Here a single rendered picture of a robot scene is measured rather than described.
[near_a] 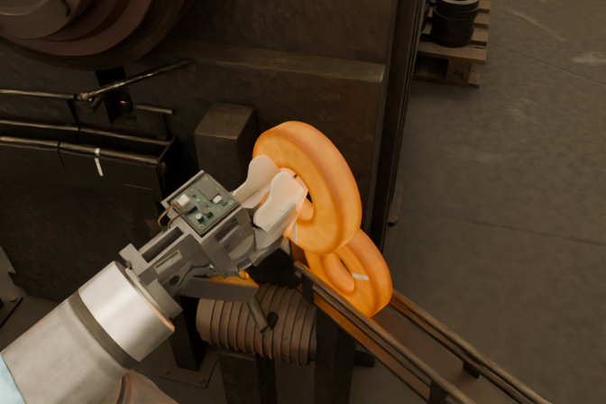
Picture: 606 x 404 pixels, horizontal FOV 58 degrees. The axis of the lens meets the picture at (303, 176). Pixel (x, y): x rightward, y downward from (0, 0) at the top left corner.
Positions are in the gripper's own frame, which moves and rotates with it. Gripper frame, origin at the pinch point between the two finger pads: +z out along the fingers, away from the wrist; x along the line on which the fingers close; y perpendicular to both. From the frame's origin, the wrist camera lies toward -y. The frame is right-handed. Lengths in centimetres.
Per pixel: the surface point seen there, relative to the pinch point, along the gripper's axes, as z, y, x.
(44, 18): -8.7, 12.0, 37.2
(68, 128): -14, -18, 59
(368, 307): -0.4, -24.4, -6.3
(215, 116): 4.2, -13.7, 31.4
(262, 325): -11.6, -34.4, 8.3
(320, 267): -0.5, -24.7, 3.5
